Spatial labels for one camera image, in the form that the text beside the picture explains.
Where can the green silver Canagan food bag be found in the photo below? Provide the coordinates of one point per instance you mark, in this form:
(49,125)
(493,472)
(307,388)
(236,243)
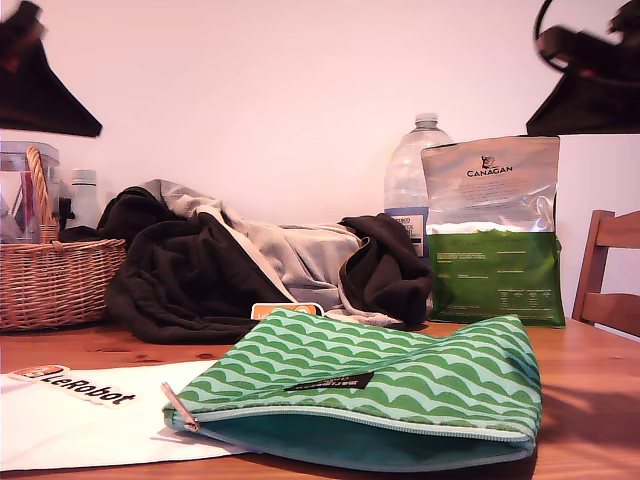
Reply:
(490,200)

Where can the large clear water bottle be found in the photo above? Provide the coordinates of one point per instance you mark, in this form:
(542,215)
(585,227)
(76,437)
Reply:
(405,170)

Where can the clear plastic container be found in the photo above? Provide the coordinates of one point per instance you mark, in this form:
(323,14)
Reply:
(12,200)

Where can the wooden chair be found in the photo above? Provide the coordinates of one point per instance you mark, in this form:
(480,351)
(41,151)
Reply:
(590,260)

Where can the small white bottle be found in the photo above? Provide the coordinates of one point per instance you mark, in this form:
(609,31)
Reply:
(84,200)

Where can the large LeRobot sticker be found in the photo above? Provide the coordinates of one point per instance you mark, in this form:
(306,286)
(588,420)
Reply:
(85,390)

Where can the black hoodie with grey lining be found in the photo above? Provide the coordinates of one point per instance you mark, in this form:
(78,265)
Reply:
(190,280)

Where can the silver zipper pull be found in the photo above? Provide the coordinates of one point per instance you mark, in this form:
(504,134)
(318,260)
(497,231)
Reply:
(180,407)

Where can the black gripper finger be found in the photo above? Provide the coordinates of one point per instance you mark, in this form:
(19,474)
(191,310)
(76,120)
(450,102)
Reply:
(40,100)
(590,107)

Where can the blank white paper sheet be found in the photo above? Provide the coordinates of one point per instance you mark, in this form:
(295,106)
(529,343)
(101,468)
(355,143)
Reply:
(100,435)

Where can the small orange LeRobot sticker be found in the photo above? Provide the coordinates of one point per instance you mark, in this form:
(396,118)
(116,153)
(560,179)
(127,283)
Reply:
(260,312)

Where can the green wave pattern zip bag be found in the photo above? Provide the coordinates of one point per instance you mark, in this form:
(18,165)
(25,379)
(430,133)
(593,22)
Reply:
(400,360)

